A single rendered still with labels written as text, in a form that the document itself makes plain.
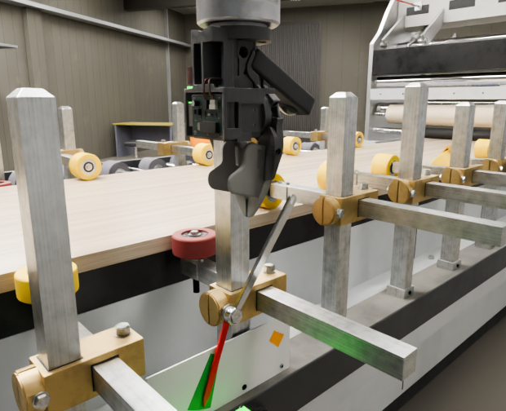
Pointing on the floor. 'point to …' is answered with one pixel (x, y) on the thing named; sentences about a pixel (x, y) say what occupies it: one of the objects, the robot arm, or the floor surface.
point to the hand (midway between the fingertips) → (253, 205)
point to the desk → (130, 130)
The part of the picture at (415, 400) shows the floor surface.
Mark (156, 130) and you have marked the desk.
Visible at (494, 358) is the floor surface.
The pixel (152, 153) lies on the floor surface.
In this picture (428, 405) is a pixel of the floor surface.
